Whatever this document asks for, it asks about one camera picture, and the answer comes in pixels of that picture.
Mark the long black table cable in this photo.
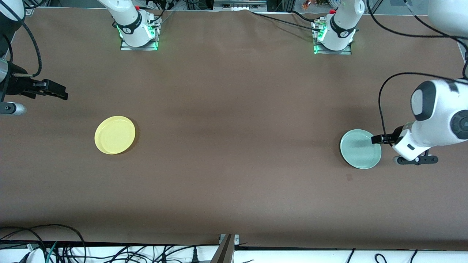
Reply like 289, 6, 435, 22
250, 10, 322, 33

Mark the white lower shelf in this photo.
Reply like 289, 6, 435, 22
0, 244, 468, 263

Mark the yellow round plate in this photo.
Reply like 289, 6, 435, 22
94, 116, 136, 155

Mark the aluminium frame profile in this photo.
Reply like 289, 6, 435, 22
214, 0, 267, 12

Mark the metal table edge bracket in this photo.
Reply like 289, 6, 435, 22
210, 234, 240, 263

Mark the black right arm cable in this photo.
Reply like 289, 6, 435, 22
0, 15, 43, 79

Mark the short black table cable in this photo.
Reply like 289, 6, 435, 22
289, 10, 322, 23

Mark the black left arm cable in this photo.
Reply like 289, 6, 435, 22
366, 0, 468, 136

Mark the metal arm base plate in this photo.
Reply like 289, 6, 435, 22
313, 20, 352, 56
121, 20, 162, 51

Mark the large looped black cable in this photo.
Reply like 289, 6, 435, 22
0, 224, 87, 263

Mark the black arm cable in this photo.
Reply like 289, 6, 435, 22
0, 15, 43, 79
366, 0, 468, 136

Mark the green cable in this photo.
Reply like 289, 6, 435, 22
46, 241, 58, 263

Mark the pale green round plate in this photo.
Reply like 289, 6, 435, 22
340, 129, 382, 169

